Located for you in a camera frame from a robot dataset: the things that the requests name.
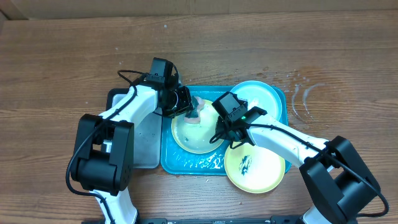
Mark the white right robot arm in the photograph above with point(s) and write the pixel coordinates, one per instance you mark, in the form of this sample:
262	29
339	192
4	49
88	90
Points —
339	182

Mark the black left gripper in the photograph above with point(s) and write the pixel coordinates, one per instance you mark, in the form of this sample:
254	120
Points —
186	104

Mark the pink and green sponge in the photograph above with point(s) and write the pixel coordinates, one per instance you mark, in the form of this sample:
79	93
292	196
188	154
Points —
193	116

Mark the yellow plate with blue stain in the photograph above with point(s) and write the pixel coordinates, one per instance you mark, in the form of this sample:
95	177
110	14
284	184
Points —
195	137

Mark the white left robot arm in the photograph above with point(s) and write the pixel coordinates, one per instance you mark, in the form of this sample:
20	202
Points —
102	162

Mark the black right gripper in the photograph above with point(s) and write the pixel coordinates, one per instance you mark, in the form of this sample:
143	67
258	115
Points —
224	125

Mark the light blue plate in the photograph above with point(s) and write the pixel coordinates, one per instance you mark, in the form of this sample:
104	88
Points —
260	94

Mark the black tray with soapy water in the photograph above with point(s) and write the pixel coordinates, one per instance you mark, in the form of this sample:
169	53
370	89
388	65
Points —
146	143

